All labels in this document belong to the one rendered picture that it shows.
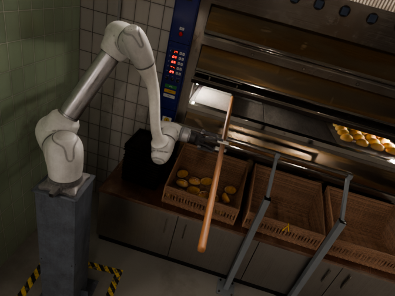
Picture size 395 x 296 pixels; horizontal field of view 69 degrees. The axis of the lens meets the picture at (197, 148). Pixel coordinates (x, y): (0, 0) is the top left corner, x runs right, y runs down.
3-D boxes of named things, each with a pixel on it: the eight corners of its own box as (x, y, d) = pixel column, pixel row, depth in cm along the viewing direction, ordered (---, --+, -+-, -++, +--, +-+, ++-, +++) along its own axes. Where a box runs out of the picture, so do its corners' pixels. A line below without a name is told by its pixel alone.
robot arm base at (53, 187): (32, 194, 132) (30, 184, 129) (57, 167, 151) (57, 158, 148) (70, 204, 132) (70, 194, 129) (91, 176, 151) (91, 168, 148)
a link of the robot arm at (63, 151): (52, 187, 130) (50, 147, 120) (42, 164, 142) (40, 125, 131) (87, 179, 140) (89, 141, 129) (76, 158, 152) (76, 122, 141)
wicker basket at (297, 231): (244, 187, 247) (254, 161, 233) (308, 208, 244) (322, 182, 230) (240, 227, 205) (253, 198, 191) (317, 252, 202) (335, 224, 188)
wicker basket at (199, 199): (178, 167, 250) (184, 140, 236) (240, 187, 246) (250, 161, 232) (159, 201, 208) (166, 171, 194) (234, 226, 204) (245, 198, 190)
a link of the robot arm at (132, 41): (161, 60, 136) (147, 51, 144) (149, 23, 123) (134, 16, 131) (138, 73, 132) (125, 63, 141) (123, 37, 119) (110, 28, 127)
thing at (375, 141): (325, 113, 280) (327, 107, 277) (372, 127, 278) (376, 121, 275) (340, 140, 228) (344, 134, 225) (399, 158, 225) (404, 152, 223)
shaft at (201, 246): (203, 255, 104) (206, 249, 102) (196, 252, 104) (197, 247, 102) (233, 99, 251) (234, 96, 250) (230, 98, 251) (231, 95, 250)
